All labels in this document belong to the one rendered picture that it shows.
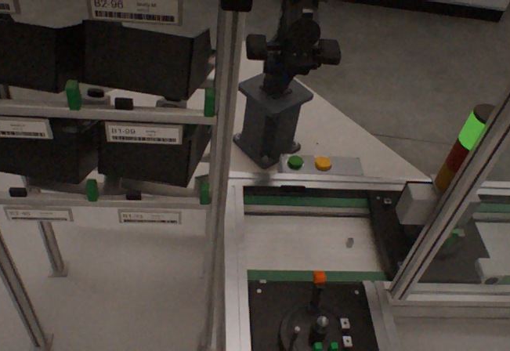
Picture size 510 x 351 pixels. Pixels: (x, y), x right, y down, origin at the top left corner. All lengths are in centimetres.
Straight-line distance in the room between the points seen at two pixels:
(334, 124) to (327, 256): 54
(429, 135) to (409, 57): 79
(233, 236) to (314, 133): 53
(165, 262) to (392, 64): 266
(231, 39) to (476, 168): 45
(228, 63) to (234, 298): 60
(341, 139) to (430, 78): 207
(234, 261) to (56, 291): 38
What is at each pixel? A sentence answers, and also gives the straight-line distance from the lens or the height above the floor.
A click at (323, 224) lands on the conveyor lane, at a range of 123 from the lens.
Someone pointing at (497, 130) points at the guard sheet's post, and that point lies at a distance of 78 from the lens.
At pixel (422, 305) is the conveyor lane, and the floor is 94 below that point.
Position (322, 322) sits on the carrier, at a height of 105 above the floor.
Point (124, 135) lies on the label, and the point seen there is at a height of 144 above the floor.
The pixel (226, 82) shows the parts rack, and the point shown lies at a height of 152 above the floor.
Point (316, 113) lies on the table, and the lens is 161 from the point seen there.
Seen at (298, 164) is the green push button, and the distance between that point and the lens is 127.
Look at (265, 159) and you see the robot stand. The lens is 138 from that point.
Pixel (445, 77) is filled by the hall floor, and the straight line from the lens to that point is 362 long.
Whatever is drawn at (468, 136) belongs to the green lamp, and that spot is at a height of 138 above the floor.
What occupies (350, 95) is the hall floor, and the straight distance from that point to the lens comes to 320.
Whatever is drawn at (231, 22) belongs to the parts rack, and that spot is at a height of 159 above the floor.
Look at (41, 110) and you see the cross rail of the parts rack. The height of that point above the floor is 147.
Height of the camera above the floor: 186
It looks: 47 degrees down
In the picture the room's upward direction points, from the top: 9 degrees clockwise
